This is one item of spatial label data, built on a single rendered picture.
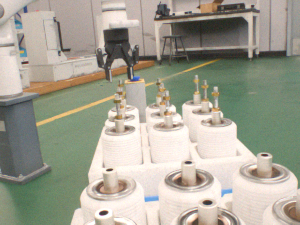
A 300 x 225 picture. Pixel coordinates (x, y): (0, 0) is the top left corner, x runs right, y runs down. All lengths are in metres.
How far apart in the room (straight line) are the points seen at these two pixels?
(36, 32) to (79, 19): 3.88
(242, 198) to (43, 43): 3.12
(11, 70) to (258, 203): 0.91
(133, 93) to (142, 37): 5.35
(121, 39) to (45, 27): 2.56
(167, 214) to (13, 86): 0.81
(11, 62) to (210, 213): 0.92
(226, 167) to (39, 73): 3.00
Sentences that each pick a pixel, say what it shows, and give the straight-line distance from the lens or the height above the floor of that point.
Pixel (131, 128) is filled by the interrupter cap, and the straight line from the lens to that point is 0.77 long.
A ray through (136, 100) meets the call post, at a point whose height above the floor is 0.25.
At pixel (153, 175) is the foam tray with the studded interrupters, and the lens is 0.72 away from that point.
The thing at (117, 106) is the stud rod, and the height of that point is 0.31.
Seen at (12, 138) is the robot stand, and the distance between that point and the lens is 1.16.
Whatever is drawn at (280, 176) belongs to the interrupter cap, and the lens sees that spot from 0.51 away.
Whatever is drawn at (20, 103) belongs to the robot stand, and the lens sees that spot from 1.15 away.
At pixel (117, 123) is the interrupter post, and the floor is 0.27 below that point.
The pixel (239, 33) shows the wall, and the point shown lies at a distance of 5.77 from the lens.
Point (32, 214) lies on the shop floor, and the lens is 0.99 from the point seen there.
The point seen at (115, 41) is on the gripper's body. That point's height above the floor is 0.46.
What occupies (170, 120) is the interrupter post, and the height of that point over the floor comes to 0.27.
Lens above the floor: 0.47
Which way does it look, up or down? 14 degrees down
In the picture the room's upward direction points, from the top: 4 degrees counter-clockwise
